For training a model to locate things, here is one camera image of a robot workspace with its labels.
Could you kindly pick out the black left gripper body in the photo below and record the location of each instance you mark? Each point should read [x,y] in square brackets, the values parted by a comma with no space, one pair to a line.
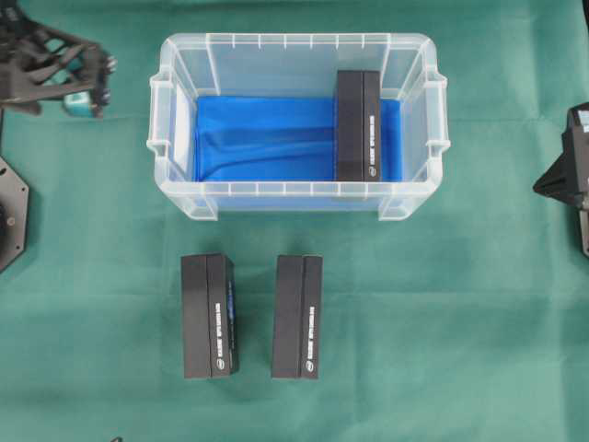
[51,65]

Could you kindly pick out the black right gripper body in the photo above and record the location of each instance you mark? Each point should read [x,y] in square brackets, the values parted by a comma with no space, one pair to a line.
[566,180]

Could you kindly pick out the black d435i box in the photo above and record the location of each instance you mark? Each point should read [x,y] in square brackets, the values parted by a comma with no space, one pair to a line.
[358,126]
[209,326]

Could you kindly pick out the black D415 camera box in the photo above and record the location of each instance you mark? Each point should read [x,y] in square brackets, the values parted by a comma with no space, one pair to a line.
[297,317]

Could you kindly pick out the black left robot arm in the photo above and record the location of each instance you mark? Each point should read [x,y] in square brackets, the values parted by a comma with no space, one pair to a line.
[14,19]

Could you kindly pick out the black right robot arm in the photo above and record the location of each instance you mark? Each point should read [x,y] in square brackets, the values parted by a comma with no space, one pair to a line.
[582,209]

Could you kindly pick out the clear plastic storage case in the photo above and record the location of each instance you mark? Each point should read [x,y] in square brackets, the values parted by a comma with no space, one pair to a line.
[301,65]

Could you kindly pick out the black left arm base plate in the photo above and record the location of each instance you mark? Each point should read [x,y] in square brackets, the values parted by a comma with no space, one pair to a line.
[14,214]

